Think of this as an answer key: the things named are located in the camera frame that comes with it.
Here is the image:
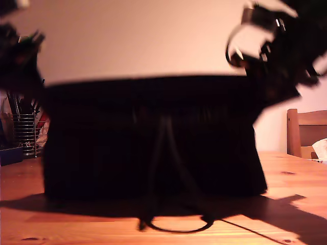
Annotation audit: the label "black camera cable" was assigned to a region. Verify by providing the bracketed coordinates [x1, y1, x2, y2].
[225, 24, 247, 69]

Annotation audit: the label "black shorts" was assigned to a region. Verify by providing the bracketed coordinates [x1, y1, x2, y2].
[41, 73, 268, 233]

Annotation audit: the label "chrome wire utensil holder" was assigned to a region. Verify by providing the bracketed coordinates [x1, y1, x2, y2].
[11, 113, 48, 159]

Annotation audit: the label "navy blue box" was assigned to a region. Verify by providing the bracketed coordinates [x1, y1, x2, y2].
[0, 147, 24, 167]

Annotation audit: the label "white tissue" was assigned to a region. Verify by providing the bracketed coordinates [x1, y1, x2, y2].
[311, 138, 327, 160]

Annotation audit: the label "wooden chair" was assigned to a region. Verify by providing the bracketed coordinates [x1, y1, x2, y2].
[286, 108, 327, 159]

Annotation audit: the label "dark brown bag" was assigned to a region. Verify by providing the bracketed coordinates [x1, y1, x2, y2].
[0, 113, 13, 151]

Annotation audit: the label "crumpled clear plastic bag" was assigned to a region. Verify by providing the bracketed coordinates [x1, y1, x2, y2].
[35, 119, 51, 150]

